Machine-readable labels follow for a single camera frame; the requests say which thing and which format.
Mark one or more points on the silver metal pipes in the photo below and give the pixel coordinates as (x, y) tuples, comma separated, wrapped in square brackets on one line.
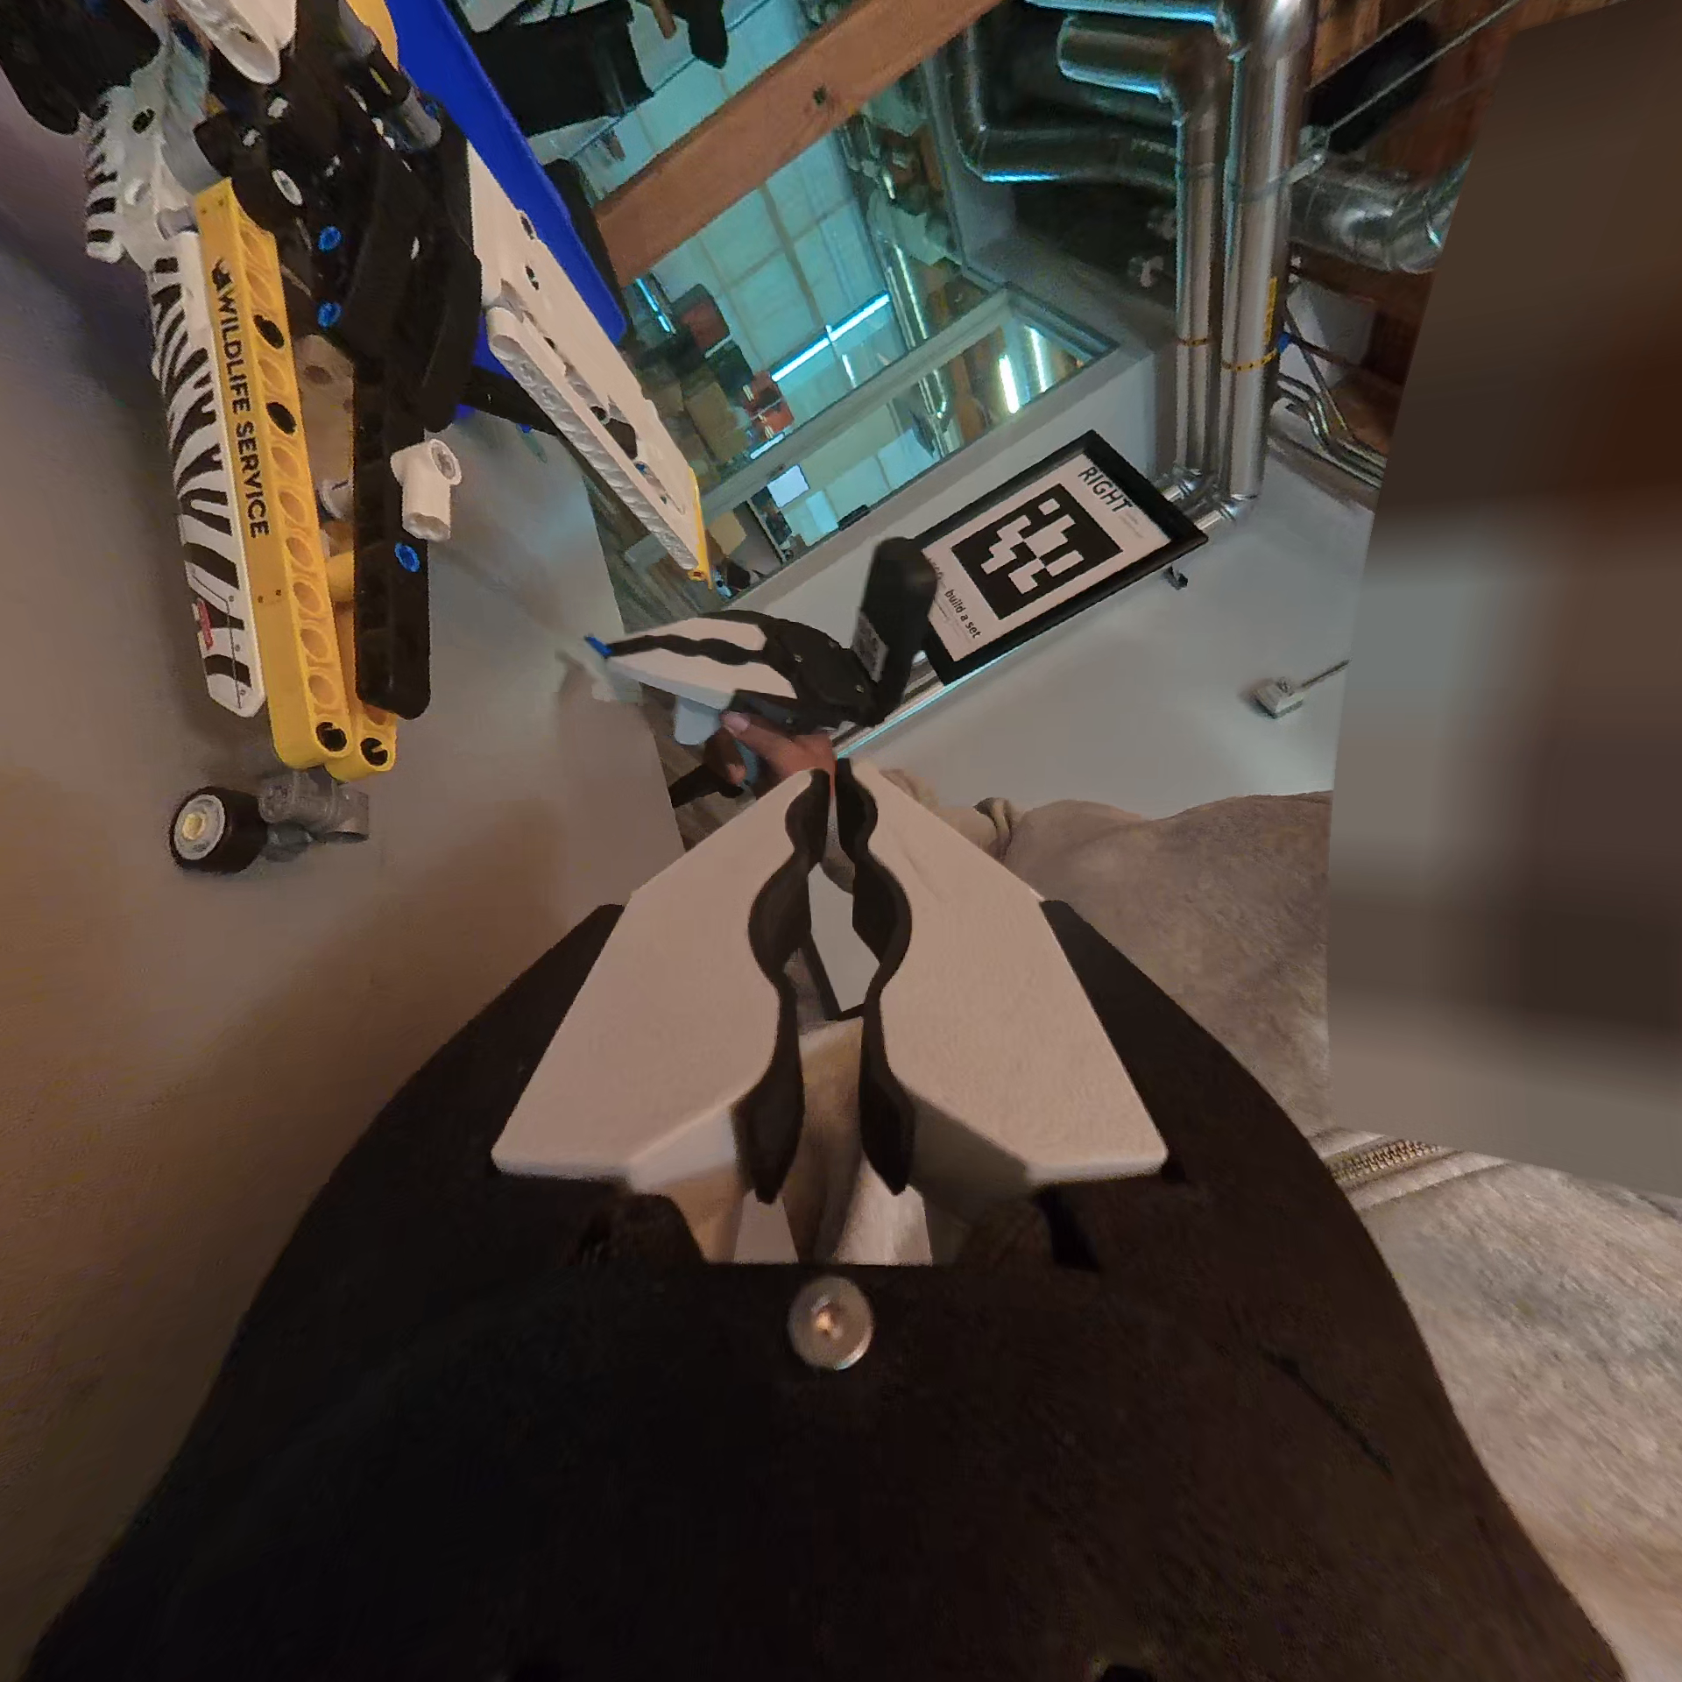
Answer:
[(1236, 262)]

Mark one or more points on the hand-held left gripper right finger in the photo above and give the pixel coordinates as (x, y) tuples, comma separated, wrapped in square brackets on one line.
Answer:
[(1012, 1052)]

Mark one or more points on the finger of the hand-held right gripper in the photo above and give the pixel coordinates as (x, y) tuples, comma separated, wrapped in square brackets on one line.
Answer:
[(683, 683), (710, 632)]

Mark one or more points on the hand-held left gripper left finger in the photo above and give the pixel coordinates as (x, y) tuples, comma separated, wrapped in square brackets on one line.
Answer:
[(644, 1037)]

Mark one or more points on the white yellow lego plane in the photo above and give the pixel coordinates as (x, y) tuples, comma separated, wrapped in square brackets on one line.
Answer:
[(288, 432)]

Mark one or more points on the blue plastic bin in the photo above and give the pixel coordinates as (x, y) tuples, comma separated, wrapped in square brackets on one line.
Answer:
[(525, 171)]

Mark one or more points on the person's right hand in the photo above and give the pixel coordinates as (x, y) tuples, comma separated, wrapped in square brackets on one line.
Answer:
[(789, 758)]

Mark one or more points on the black framed marker sign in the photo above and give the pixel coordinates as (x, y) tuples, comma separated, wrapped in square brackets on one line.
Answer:
[(1052, 550)]

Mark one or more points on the wooden ceiling beam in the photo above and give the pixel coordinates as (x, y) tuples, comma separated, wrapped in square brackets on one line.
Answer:
[(789, 119)]

